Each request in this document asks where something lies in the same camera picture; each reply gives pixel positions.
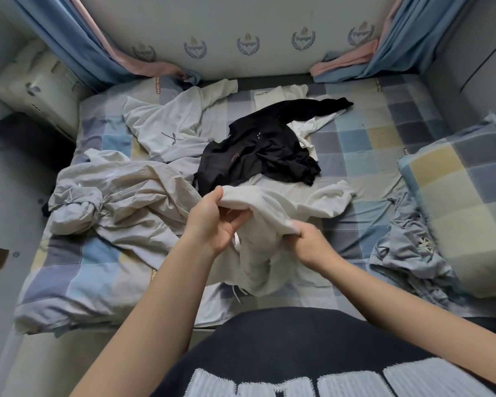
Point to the person's left hand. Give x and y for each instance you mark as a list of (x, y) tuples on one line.
[(211, 227)]

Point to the person's right hand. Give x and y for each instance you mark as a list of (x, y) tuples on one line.
[(314, 248)]

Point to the white hoodie with blue letters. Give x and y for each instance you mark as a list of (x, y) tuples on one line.
[(264, 244)]

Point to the beige jacket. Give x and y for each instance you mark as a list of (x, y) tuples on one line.
[(124, 202)]

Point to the black garment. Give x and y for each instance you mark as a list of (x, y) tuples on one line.
[(256, 149)]

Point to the white t-shirt with script print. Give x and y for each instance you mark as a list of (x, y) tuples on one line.
[(169, 128)]

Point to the person's left forearm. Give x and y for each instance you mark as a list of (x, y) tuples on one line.
[(140, 326)]

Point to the person's right forearm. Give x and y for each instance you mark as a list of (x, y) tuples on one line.
[(413, 318)]

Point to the person's dark shirt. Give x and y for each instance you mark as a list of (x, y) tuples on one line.
[(297, 343)]

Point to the bed with plaid sheet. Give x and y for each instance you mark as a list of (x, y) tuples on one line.
[(372, 136)]

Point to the blue-grey garment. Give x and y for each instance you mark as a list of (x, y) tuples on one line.
[(405, 248)]

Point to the plaid pillow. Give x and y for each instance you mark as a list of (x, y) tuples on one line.
[(463, 202)]

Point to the grey padded headboard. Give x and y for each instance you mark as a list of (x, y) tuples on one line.
[(479, 53)]

